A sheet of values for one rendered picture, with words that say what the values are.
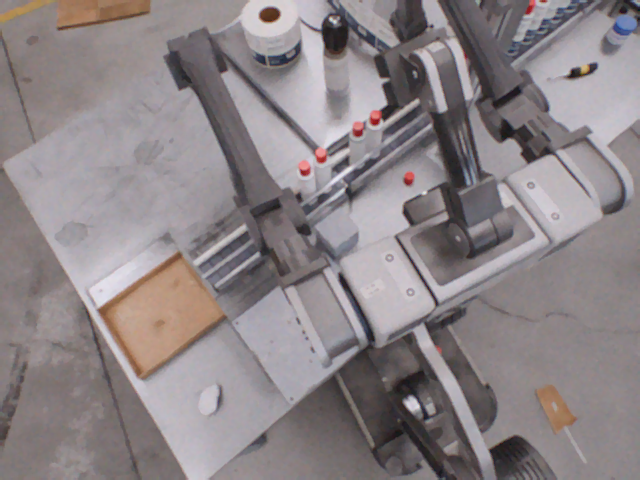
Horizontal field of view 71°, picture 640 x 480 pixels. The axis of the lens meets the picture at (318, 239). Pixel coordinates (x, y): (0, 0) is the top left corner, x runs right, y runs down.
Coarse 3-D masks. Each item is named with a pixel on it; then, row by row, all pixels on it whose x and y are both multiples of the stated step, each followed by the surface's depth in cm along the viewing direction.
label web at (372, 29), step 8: (360, 8) 151; (360, 16) 154; (368, 16) 150; (376, 16) 147; (360, 24) 157; (368, 24) 153; (376, 24) 150; (384, 24) 147; (360, 32) 160; (368, 32) 156; (376, 32) 153; (384, 32) 150; (392, 32) 147; (448, 32) 146; (368, 40) 160; (376, 40) 156; (384, 40) 153; (392, 40) 149; (456, 40) 150; (376, 48) 159; (384, 48) 155
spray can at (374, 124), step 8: (376, 112) 130; (368, 120) 134; (376, 120) 130; (368, 128) 134; (376, 128) 133; (368, 136) 138; (376, 136) 136; (368, 144) 141; (376, 144) 141; (368, 152) 145
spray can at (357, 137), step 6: (354, 126) 129; (360, 126) 129; (354, 132) 130; (360, 132) 130; (354, 138) 132; (360, 138) 132; (354, 144) 134; (360, 144) 134; (354, 150) 137; (360, 150) 137; (354, 156) 140; (360, 156) 140; (354, 162) 144; (360, 168) 147
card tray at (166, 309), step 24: (168, 264) 144; (144, 288) 142; (168, 288) 142; (192, 288) 141; (96, 312) 136; (120, 312) 140; (144, 312) 139; (168, 312) 139; (192, 312) 138; (216, 312) 138; (120, 336) 137; (144, 336) 136; (168, 336) 136; (192, 336) 132; (144, 360) 134; (168, 360) 133
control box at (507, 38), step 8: (520, 0) 96; (528, 0) 97; (480, 8) 99; (520, 8) 98; (512, 16) 100; (520, 16) 100; (512, 24) 102; (504, 32) 104; (512, 32) 105; (504, 40) 107; (512, 40) 107; (504, 48) 109
